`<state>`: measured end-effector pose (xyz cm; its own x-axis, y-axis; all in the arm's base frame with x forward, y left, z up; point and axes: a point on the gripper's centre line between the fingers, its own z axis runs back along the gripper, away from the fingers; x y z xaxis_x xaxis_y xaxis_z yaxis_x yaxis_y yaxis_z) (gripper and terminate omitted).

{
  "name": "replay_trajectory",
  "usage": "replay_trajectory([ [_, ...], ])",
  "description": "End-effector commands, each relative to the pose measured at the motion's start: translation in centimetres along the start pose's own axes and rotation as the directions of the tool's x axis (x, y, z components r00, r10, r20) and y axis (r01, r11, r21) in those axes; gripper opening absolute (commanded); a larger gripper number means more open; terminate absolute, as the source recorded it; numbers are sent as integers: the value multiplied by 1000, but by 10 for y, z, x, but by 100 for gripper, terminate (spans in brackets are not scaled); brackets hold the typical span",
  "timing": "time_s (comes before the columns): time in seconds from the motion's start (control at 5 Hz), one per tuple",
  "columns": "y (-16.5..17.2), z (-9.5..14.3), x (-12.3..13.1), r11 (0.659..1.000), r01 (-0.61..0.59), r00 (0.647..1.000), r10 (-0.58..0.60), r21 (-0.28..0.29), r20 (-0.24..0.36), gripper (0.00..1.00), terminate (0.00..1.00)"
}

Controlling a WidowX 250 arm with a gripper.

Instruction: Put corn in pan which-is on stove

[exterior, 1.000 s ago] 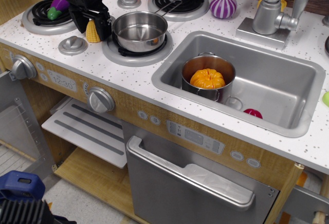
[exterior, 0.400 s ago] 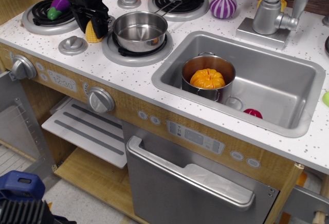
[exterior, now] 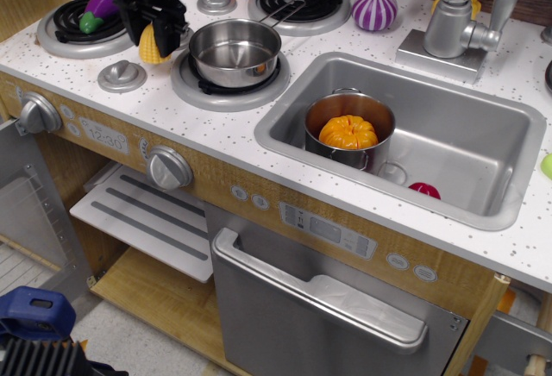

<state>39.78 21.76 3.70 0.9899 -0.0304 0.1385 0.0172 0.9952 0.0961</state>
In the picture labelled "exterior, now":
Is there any back right stove burner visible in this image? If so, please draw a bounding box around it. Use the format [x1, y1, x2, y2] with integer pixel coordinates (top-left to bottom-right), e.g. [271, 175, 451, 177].
[248, 0, 351, 37]

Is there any stove burner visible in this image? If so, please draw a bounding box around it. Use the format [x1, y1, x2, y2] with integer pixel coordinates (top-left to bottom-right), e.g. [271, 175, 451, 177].
[171, 49, 291, 112]
[37, 0, 135, 60]
[248, 0, 351, 37]

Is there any grey countertop knob back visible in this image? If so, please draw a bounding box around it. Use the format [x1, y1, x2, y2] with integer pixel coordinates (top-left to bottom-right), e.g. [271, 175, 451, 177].
[197, 0, 237, 16]

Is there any silver toy faucet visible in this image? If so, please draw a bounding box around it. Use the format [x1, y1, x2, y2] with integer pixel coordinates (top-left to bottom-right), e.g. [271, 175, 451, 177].
[396, 0, 518, 84]

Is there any right oven dial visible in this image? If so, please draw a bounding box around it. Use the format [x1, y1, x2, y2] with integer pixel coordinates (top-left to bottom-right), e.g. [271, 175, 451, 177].
[146, 145, 193, 191]

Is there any orange toy pumpkin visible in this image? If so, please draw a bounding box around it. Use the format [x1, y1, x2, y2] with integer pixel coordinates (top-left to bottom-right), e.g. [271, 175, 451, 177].
[318, 115, 380, 150]

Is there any grey toy sink basin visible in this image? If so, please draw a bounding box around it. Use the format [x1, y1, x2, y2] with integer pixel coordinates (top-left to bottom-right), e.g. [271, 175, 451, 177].
[254, 53, 546, 230]

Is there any black ribbed device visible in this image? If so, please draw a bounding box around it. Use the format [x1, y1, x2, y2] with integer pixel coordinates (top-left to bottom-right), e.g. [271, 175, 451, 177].
[1, 340, 129, 376]

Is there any grey countertop knob front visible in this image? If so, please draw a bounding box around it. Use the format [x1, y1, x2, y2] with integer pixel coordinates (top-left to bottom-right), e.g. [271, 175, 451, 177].
[97, 60, 147, 93]

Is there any green toy at right edge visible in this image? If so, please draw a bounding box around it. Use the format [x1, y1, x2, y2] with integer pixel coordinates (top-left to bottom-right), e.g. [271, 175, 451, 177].
[540, 154, 552, 179]

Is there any purple striped toy onion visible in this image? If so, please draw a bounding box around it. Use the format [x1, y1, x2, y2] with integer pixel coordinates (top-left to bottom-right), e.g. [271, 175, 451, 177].
[351, 0, 398, 31]

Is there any grey countertop knob middle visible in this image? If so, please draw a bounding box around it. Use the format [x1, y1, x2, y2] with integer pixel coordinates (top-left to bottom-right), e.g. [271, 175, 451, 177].
[177, 28, 194, 51]

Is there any red toy vegetable in sink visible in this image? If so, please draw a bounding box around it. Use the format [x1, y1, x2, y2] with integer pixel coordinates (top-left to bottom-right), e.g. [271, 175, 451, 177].
[409, 182, 441, 199]

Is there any yellow toy behind faucet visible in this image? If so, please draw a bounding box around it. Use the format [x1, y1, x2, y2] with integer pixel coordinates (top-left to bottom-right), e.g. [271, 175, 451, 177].
[431, 0, 481, 21]

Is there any white oven rack shelf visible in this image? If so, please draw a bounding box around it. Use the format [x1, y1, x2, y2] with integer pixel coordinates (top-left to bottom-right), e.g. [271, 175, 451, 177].
[70, 164, 213, 283]

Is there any purple toy eggplant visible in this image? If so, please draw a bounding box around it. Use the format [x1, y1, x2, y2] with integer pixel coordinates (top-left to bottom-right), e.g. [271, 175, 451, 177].
[79, 0, 119, 34]

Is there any yellow toy corn cob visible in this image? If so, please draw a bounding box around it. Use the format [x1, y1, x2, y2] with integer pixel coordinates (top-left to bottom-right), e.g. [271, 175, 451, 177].
[138, 23, 172, 65]

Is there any open oven door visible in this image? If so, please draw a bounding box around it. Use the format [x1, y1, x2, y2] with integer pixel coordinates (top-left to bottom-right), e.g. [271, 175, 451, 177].
[1, 120, 91, 302]

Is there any grey countertop knob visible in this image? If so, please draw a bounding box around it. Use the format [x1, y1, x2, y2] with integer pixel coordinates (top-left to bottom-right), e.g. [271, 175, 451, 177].
[177, 28, 194, 51]
[197, 0, 237, 16]
[97, 60, 147, 93]

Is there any front left stove burner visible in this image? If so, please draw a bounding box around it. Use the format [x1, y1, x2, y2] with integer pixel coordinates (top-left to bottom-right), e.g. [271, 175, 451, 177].
[37, 0, 135, 60]

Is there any steel pot in sink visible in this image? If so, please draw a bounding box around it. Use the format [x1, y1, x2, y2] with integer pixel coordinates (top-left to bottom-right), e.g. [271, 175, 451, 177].
[304, 88, 396, 175]

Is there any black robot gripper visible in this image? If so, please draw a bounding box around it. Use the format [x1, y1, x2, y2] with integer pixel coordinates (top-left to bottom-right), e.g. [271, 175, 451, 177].
[113, 0, 189, 58]

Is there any oven dial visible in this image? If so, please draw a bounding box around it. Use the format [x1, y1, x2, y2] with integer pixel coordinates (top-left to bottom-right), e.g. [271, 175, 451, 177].
[146, 145, 193, 191]
[19, 91, 62, 134]

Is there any small steel saucepan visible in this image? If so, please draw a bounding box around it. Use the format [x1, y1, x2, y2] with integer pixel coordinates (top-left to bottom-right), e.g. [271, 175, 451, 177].
[189, 18, 282, 88]

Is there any front right stove burner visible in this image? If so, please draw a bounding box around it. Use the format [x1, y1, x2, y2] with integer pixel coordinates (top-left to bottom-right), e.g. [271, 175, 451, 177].
[171, 49, 291, 112]

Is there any blue clamp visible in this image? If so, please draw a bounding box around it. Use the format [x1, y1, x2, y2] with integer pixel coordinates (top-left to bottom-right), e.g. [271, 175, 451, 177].
[1, 286, 76, 341]

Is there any left oven dial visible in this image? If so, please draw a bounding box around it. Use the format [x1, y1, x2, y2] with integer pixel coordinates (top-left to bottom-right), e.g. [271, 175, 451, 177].
[19, 91, 62, 134]

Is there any silver dishwasher door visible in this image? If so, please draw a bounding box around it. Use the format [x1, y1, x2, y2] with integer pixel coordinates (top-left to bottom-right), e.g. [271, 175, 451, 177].
[206, 205, 467, 375]

